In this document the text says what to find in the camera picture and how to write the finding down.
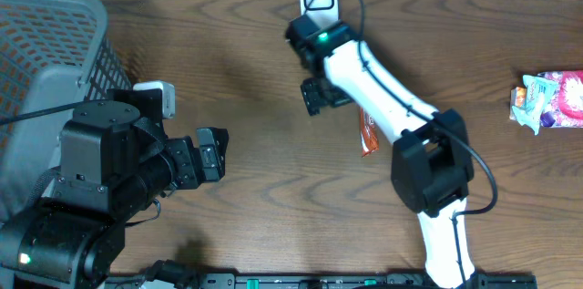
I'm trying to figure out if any orange white snack packet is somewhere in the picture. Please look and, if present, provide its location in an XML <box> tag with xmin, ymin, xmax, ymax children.
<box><xmin>509</xmin><ymin>87</ymin><xmax>527</xmax><ymax>120</ymax></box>

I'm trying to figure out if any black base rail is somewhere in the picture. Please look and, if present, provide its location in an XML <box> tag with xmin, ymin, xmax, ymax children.
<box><xmin>104</xmin><ymin>272</ymin><xmax>538</xmax><ymax>289</ymax></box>

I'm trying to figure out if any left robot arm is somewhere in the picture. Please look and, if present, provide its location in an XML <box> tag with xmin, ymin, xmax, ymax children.
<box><xmin>1</xmin><ymin>100</ymin><xmax>229</xmax><ymax>288</ymax></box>

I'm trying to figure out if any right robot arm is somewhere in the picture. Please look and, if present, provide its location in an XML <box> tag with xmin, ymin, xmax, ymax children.
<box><xmin>285</xmin><ymin>15</ymin><xmax>476</xmax><ymax>288</ymax></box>

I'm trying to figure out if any grey plastic shopping basket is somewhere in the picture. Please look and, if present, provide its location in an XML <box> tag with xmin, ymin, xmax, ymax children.
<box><xmin>1</xmin><ymin>0</ymin><xmax>131</xmax><ymax>222</ymax></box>

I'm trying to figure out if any red-orange snack bar wrapper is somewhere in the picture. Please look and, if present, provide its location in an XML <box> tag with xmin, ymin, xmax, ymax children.
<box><xmin>359</xmin><ymin>108</ymin><xmax>379</xmax><ymax>157</ymax></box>

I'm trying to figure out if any purple sanitary pad pack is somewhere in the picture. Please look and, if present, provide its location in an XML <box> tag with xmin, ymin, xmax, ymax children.
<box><xmin>539</xmin><ymin>70</ymin><xmax>582</xmax><ymax>129</ymax></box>

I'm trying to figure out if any teal snack packet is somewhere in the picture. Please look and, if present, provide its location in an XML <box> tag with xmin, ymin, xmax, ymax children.
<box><xmin>512</xmin><ymin>75</ymin><xmax>558</xmax><ymax>135</ymax></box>

